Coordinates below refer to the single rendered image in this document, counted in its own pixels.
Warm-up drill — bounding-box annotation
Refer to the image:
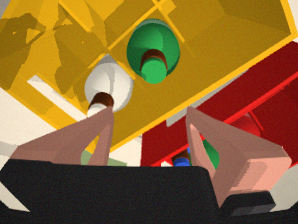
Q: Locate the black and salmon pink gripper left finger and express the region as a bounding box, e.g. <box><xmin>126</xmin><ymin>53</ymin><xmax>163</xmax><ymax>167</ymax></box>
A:
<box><xmin>8</xmin><ymin>106</ymin><xmax>114</xmax><ymax>166</ymax></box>

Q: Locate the red bottle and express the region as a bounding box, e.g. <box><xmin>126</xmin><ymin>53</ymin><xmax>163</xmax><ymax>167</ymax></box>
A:
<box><xmin>229</xmin><ymin>113</ymin><xmax>260</xmax><ymax>137</ymax></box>

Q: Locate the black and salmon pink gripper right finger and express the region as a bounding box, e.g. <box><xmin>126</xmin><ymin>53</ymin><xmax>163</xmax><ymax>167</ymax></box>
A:
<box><xmin>185</xmin><ymin>106</ymin><xmax>292</xmax><ymax>208</ymax></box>

